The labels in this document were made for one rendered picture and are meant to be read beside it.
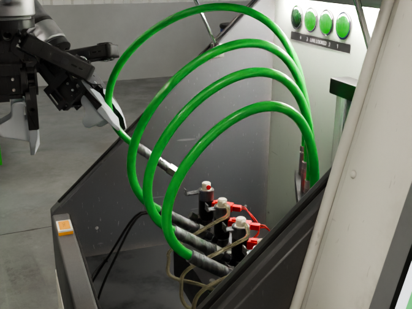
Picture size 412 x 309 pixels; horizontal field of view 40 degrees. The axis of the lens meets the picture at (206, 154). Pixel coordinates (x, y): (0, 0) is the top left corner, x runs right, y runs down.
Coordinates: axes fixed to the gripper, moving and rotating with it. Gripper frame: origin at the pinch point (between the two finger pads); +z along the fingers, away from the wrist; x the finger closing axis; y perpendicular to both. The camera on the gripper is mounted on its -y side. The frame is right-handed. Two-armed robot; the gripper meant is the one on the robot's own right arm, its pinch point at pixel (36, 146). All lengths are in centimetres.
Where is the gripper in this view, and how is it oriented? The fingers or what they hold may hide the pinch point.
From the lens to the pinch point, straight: 93.6
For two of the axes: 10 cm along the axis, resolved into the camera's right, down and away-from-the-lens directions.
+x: 3.4, 3.1, -8.9
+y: -9.4, 1.1, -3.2
